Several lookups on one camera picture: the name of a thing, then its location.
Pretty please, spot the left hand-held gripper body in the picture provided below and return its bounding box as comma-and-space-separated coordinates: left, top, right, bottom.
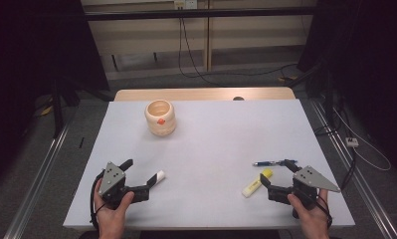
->
99, 161, 150, 209

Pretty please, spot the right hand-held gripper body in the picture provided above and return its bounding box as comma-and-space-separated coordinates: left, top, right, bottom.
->
268, 165, 341, 210

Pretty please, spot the yellow highlighter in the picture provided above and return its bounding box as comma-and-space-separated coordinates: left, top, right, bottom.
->
241, 167, 274, 199

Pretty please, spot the blue pen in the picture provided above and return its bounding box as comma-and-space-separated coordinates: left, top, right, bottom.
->
252, 159, 298, 167

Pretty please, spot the cream ceramic pen holder cup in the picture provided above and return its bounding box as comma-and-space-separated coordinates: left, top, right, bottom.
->
144, 99, 177, 137

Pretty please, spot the person's left hand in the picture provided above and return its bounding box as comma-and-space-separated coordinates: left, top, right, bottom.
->
94, 178, 135, 230

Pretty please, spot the person's right hand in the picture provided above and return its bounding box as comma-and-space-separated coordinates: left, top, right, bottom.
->
287, 188, 330, 233

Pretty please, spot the black tripod stand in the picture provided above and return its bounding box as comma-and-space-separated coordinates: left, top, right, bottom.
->
49, 75, 114, 139

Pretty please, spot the light wooden table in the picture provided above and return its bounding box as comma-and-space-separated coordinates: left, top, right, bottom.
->
113, 87, 297, 103

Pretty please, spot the yellow tape strip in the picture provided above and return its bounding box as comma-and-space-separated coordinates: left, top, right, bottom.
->
39, 105, 55, 118

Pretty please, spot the black curtain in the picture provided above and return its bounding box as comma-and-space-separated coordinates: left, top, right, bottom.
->
297, 0, 397, 182
0, 0, 111, 191

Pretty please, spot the black horizontal bar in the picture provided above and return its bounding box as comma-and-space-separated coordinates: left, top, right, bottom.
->
84, 6, 317, 22

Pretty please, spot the left hand-held gripper cable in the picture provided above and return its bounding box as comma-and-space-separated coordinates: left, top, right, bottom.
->
89, 169, 106, 231

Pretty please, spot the hand-held gripper cable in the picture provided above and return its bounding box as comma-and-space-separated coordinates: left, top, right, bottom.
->
89, 169, 106, 231
314, 194, 334, 229

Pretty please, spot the right hand-held gripper cable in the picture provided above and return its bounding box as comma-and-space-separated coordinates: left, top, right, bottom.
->
314, 194, 334, 229

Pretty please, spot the black floor cable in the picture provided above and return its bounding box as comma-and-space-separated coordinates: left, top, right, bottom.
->
339, 146, 358, 191

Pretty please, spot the aluminium floor rail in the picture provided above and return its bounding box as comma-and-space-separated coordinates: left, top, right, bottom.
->
308, 99, 397, 239
2, 114, 75, 239

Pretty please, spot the white cable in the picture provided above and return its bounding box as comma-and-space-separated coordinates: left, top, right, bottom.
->
332, 105, 392, 172

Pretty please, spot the black hanging cable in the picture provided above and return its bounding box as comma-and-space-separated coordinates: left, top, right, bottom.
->
177, 8, 298, 88

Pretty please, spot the light wooden post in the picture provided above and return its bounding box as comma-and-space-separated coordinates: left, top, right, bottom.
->
203, 0, 214, 73

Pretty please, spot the white wall outlet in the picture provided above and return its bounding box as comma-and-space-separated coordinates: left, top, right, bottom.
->
173, 0, 199, 11

